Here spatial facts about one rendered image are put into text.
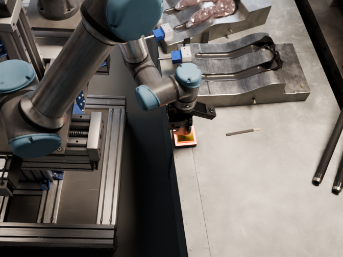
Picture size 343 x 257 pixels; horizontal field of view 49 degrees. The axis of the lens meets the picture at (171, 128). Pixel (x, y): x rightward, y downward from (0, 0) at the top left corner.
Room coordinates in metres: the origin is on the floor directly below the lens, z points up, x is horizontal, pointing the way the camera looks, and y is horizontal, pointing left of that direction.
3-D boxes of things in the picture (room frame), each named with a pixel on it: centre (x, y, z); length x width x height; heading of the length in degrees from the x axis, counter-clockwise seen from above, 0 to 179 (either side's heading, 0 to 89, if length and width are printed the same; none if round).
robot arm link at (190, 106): (0.68, -0.03, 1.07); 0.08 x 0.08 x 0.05
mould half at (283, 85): (0.99, -0.26, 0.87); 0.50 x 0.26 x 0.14; 103
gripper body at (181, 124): (0.68, -0.02, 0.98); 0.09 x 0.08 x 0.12; 103
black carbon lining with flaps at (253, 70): (1.00, -0.24, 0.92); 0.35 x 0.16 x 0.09; 103
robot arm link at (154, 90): (0.64, 0.06, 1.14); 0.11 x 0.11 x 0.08; 32
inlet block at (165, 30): (1.13, 0.11, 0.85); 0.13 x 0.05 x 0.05; 120
